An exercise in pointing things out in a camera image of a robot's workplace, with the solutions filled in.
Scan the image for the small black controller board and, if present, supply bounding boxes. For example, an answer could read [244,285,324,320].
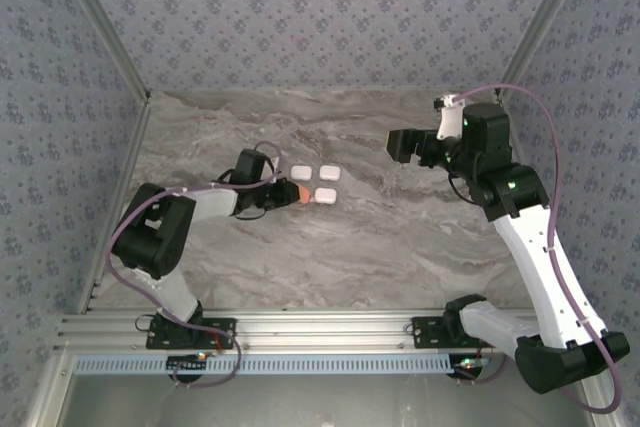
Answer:
[452,356,494,379]
[167,352,209,374]

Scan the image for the grey metal sheet panel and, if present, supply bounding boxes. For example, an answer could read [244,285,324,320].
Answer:
[64,371,596,427]

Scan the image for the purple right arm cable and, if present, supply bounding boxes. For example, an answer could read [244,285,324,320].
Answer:
[452,83,624,416]

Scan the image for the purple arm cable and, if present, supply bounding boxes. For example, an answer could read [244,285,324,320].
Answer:
[107,140,284,389]
[452,83,624,416]

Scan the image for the aluminium corner post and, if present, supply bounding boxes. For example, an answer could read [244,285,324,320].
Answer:
[48,0,153,107]
[493,0,599,106]

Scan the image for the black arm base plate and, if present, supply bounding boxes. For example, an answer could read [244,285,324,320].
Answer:
[145,316,237,351]
[411,315,504,350]

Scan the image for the aluminium front rail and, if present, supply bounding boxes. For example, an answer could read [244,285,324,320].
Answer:
[54,306,600,354]

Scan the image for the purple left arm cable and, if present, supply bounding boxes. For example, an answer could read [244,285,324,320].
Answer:
[107,140,284,389]

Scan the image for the light blue slotted cable duct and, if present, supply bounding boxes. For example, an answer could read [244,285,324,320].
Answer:
[74,354,457,376]

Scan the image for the aluminium lower frame bar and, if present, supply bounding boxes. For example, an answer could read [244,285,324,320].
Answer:
[572,386,626,427]
[24,354,76,427]

